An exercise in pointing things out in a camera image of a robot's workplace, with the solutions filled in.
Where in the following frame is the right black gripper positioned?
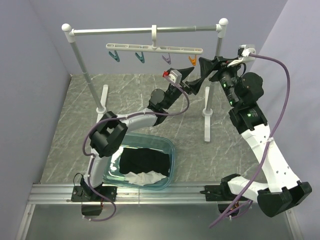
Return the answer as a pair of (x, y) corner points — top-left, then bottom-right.
(198, 56), (244, 108)

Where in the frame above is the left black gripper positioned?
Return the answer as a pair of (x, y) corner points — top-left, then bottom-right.
(164, 67), (205, 110)

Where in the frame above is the orange clothespin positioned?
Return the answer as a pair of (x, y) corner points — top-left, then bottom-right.
(188, 55), (197, 67)

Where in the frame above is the white plastic clip hanger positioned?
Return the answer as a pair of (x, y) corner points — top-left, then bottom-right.
(105, 25), (204, 55)

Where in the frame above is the black underwear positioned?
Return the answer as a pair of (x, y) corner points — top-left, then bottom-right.
(119, 147), (171, 177)

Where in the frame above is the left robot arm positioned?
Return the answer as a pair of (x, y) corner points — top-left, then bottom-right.
(79, 67), (210, 202)

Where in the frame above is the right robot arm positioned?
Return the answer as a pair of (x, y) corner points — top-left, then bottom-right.
(199, 57), (312, 218)

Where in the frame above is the purple clothespin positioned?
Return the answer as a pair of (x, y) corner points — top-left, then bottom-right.
(162, 54), (172, 65)

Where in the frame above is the teal clothespin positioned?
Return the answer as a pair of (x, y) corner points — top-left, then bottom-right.
(108, 50), (120, 63)
(135, 52), (145, 64)

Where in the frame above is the teal clothespin far left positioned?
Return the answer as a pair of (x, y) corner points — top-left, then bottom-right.
(108, 50), (120, 63)

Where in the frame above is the translucent teal plastic basin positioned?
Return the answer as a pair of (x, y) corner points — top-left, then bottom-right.
(102, 133), (175, 191)

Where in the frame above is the white cloth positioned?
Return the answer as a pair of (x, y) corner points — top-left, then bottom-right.
(124, 171), (166, 186)

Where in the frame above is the white metal drying rack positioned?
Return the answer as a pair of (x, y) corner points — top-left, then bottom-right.
(61, 17), (229, 143)

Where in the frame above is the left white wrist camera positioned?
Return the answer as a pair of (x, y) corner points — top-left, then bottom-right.
(162, 69), (182, 85)

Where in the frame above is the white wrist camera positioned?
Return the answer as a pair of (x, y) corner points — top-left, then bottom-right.
(162, 69), (182, 85)
(227, 44), (256, 67)

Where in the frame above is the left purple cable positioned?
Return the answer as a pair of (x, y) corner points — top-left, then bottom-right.
(81, 74), (191, 222)

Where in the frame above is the purple cable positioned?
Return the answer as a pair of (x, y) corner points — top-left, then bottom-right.
(81, 74), (191, 222)
(209, 52), (291, 229)

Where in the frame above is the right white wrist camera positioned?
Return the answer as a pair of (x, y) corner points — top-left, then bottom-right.
(227, 44), (256, 67)

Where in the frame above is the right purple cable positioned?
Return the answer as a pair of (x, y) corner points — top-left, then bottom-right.
(209, 52), (291, 229)

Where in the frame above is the aluminium mounting rail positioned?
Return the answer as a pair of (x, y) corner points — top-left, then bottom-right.
(27, 181), (219, 206)

